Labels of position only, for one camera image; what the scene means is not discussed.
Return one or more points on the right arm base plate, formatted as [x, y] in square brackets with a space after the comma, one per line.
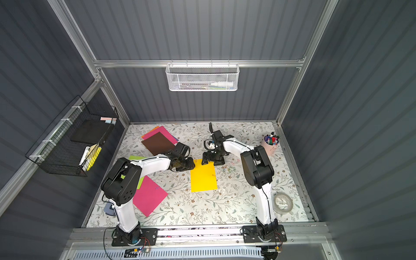
[254, 234]

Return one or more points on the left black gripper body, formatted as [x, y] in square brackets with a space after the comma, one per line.
[187, 163]

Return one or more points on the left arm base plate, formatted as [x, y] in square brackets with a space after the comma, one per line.
[136, 238]

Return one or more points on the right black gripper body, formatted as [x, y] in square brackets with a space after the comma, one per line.
[214, 156]

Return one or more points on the clear tape roll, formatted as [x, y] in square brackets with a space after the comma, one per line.
[283, 204]

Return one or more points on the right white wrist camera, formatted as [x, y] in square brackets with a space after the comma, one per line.
[210, 145]

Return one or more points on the orange paper sheet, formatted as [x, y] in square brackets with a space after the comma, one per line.
[150, 131]

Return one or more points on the lime green paper sheet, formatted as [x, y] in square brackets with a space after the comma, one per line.
[137, 177]

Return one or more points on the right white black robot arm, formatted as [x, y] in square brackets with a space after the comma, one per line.
[258, 172]

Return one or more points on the brown paper sheet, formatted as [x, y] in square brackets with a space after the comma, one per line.
[158, 144]

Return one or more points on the cup of coloured markers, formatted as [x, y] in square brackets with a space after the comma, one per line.
[270, 143]

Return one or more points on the white wire mesh basket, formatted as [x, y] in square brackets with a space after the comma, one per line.
[196, 76]

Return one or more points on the yellow paper sheet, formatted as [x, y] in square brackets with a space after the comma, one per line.
[203, 177]

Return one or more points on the pink sticky notes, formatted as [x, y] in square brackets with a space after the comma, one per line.
[109, 120]

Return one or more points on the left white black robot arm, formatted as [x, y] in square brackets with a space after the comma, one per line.
[120, 183]

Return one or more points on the black wire wall basket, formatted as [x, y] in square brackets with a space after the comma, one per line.
[60, 151]

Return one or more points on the magenta paper sheet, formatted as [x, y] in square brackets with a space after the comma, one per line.
[164, 132]
[149, 196]

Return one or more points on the white marker in basket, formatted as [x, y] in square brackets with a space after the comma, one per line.
[222, 85]

